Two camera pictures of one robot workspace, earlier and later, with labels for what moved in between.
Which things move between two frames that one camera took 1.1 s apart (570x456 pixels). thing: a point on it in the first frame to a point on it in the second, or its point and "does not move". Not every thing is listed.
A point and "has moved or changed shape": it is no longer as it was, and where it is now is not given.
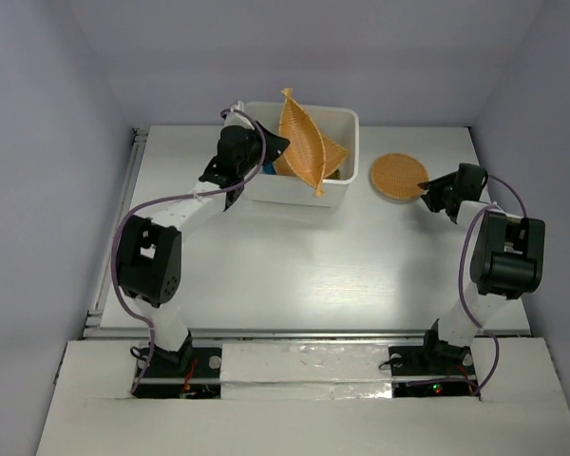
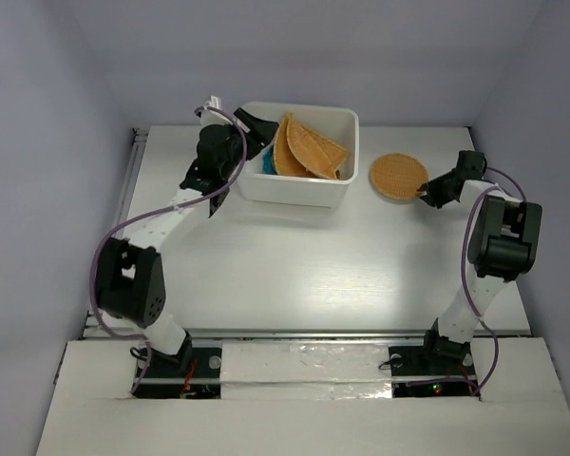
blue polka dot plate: [269, 169] does not move
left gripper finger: [271, 156] to [257, 141]
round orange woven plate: [396, 176] does not move
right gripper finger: [439, 183] does not move
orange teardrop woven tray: [333, 157] to [314, 153]
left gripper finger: [275, 145] to [261, 130]
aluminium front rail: [144, 333] does not move
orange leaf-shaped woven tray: [302, 142] has moved or changed shape
